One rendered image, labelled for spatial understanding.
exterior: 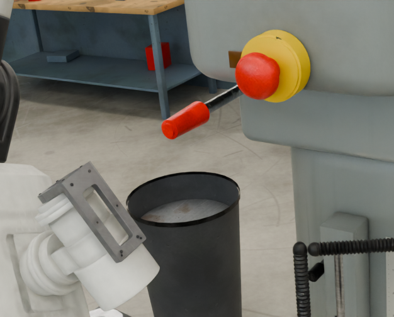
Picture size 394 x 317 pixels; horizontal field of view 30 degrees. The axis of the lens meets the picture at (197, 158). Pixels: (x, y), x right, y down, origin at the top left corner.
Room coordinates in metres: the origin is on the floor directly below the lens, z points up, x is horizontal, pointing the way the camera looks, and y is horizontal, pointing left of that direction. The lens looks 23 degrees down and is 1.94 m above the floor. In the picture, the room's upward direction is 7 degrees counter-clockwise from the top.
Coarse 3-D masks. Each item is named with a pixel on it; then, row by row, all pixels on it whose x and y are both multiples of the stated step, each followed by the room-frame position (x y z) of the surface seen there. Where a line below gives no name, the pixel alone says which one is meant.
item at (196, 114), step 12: (216, 96) 0.72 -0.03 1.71; (228, 96) 0.72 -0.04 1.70; (192, 108) 0.68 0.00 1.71; (204, 108) 0.68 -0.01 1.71; (216, 108) 0.70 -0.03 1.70; (168, 120) 0.65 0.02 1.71; (180, 120) 0.66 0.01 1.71; (192, 120) 0.66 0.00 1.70; (204, 120) 0.68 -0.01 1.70; (168, 132) 0.65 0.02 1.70; (180, 132) 0.65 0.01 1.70
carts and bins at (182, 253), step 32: (160, 192) 2.96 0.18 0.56; (192, 192) 2.97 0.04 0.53; (224, 192) 2.90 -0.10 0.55; (160, 224) 2.54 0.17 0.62; (192, 224) 2.52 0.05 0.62; (224, 224) 2.59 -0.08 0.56; (160, 256) 2.57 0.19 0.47; (192, 256) 2.54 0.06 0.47; (224, 256) 2.59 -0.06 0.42; (160, 288) 2.59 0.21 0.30; (192, 288) 2.55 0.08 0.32; (224, 288) 2.59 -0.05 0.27
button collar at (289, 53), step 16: (272, 32) 0.61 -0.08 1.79; (256, 48) 0.61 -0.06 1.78; (272, 48) 0.60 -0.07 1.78; (288, 48) 0.60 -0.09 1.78; (304, 48) 0.60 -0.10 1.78; (288, 64) 0.60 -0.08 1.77; (304, 64) 0.60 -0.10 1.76; (288, 80) 0.60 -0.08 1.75; (304, 80) 0.60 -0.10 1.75; (272, 96) 0.61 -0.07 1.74; (288, 96) 0.60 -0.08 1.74
